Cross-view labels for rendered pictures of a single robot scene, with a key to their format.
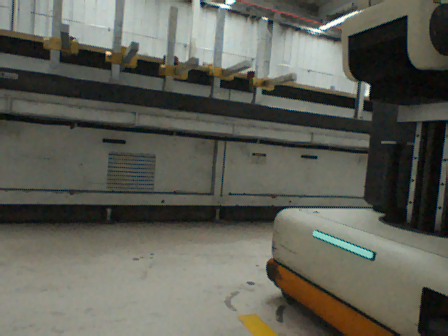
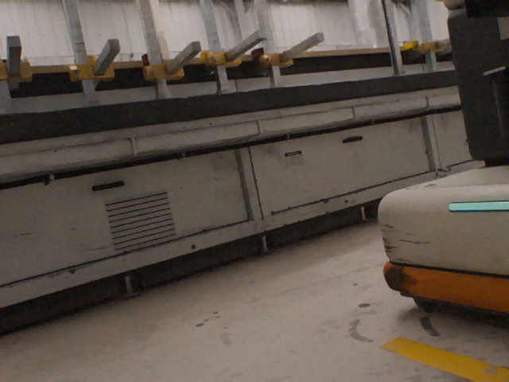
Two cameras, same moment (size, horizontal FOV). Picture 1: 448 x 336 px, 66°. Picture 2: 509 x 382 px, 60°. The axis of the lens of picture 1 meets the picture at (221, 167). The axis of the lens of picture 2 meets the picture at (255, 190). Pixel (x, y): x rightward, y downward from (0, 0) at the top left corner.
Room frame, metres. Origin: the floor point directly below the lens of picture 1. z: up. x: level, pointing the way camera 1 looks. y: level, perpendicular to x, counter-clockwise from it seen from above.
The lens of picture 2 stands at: (0.06, 0.19, 0.40)
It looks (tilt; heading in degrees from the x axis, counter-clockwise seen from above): 3 degrees down; 355
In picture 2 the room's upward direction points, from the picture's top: 11 degrees counter-clockwise
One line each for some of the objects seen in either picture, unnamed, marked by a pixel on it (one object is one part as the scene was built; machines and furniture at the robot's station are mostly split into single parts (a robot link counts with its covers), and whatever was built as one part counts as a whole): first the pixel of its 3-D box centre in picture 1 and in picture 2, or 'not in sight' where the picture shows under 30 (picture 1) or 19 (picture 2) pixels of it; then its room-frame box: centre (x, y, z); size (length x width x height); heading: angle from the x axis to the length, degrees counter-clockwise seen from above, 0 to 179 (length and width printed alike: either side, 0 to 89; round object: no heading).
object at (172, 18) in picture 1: (170, 56); (153, 52); (1.70, 0.29, 0.87); 0.04 x 0.04 x 0.48; 24
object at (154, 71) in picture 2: (173, 71); (163, 72); (1.71, 0.27, 0.80); 0.14 x 0.06 x 0.05; 114
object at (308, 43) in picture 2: (270, 83); (288, 56); (1.86, -0.23, 0.82); 0.43 x 0.03 x 0.04; 24
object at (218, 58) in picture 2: (220, 73); (222, 60); (1.81, 0.04, 0.83); 0.14 x 0.06 x 0.05; 114
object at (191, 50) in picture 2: (180, 70); (173, 67); (1.66, 0.23, 0.80); 0.43 x 0.03 x 0.04; 24
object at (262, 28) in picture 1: (259, 62); (266, 34); (1.90, -0.16, 0.93); 0.04 x 0.04 x 0.48; 24
